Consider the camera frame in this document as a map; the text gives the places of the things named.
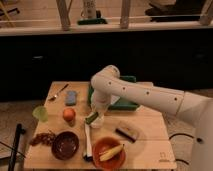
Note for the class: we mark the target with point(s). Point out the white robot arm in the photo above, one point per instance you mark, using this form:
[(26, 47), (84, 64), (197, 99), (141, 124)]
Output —
[(196, 110)]

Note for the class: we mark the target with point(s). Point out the yellow corn cob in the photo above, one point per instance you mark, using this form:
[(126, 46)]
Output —
[(110, 153)]

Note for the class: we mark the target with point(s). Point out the blue sponge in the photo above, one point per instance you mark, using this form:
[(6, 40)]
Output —
[(71, 98)]

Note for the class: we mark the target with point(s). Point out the green plastic cup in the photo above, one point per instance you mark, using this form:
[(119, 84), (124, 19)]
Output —
[(40, 113)]

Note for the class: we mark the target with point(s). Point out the metal fork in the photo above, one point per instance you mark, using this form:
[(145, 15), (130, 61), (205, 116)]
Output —
[(54, 97)]

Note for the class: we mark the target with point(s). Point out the wooden block brush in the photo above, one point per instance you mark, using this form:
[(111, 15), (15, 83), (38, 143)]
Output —
[(126, 131)]

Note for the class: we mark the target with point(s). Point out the black office chair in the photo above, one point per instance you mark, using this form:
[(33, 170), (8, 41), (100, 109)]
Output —
[(10, 11)]

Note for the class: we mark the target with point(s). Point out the red dried chili bunch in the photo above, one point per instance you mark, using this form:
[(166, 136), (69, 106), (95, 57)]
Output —
[(43, 138)]

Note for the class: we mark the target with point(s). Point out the orange fruit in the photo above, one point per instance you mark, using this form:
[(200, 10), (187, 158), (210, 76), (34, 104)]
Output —
[(69, 114)]

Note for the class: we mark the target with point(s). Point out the black stand pole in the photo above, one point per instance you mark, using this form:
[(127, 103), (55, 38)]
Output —
[(14, 151)]

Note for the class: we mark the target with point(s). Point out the white paper cup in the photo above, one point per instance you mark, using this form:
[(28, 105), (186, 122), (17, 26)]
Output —
[(96, 124)]

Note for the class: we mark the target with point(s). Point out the green plastic tray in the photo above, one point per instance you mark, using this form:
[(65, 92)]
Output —
[(118, 103)]

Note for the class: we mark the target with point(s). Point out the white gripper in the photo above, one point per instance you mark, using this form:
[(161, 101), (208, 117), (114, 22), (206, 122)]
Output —
[(101, 110)]

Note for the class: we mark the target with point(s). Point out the dark brown bowl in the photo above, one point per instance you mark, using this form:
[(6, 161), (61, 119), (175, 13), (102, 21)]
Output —
[(65, 145)]

